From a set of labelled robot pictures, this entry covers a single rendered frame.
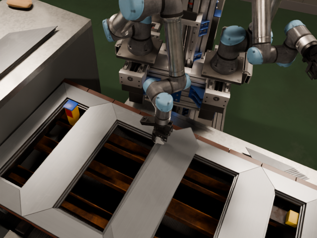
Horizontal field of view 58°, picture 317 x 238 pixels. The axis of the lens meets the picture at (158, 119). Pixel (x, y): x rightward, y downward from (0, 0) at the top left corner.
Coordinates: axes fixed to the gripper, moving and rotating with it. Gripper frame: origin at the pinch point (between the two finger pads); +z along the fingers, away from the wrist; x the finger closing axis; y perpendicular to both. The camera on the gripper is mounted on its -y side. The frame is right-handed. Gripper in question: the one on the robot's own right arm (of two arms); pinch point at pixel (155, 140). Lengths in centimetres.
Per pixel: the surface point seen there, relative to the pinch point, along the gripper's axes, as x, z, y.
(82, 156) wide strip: -25.2, 0.8, -28.7
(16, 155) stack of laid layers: -39, 2, -58
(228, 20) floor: 262, 86, -19
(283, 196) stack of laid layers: 2, 3, 69
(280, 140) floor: 107, 85, 81
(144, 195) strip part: -29.2, 0.7, 8.4
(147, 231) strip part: -43.1, 0.6, 17.3
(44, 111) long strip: -11, 1, -63
